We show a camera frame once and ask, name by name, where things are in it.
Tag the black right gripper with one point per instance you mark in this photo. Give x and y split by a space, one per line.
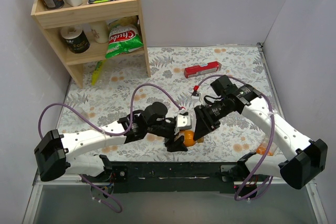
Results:
203 120

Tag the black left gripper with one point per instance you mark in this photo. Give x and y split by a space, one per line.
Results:
171 134

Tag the orange juice bottle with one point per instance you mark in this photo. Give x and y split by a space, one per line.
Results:
189 138

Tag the clear water bottle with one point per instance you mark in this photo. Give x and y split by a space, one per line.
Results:
83 114

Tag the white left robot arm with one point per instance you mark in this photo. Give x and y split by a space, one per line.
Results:
58 154

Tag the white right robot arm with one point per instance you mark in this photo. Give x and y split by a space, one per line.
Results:
304 158

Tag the red toothpaste box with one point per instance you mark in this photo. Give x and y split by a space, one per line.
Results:
198 70

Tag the black base bar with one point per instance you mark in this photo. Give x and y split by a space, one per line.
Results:
163 177

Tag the yellow green tube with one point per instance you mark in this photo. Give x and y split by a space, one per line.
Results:
97 73

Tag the green white chips bag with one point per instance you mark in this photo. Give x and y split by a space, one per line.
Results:
124 37

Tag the white cup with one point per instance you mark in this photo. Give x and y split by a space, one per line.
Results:
100 31

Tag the black paper cup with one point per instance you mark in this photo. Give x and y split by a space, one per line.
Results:
75 39

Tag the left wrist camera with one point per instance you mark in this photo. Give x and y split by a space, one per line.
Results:
185 120

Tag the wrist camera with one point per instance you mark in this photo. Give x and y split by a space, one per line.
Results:
196 95
185 120

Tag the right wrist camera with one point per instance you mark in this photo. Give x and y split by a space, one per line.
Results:
196 95

